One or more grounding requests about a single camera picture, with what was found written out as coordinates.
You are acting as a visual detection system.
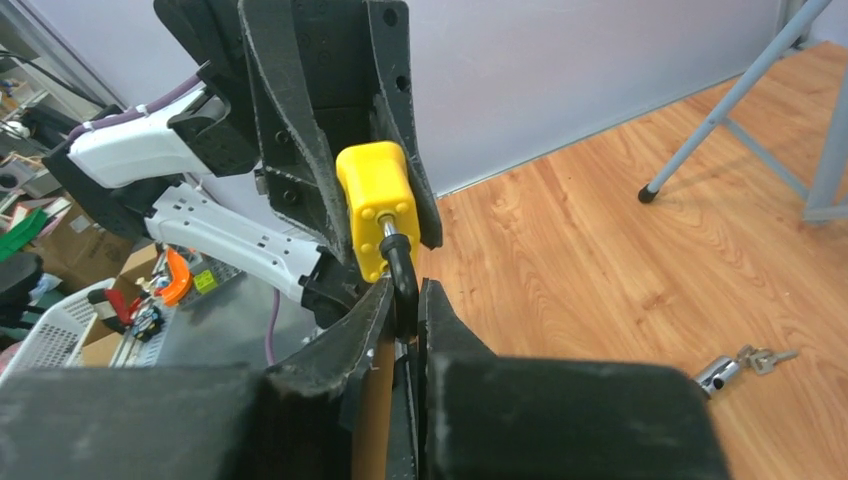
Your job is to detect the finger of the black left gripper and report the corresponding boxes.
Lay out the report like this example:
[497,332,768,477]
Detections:
[237,1,353,264]
[364,1,443,250]

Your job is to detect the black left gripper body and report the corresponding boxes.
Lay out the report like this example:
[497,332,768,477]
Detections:
[291,1,371,149]

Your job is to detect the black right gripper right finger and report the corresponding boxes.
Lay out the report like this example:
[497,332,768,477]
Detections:
[419,279,730,479]

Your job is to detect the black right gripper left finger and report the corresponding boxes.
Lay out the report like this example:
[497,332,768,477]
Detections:
[1,278,393,479]

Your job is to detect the yellow padlock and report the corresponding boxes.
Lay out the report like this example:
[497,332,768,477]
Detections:
[336,141,421,340]

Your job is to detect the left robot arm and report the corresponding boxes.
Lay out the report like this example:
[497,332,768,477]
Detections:
[45,1,443,337]

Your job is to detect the orange clamp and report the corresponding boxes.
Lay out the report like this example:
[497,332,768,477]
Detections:
[157,247,192,307]

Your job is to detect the grey music stand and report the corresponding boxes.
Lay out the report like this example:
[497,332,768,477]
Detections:
[637,0,848,223]

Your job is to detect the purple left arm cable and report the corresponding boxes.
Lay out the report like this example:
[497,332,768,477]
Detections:
[66,72,203,144]

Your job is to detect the white wire basket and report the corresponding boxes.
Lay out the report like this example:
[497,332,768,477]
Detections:
[1,278,115,382]

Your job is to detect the green cable lock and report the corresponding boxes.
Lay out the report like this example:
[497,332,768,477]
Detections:
[693,355,741,399]

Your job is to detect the cable lock keys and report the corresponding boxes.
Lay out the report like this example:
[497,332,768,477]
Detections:
[737,345,799,376]

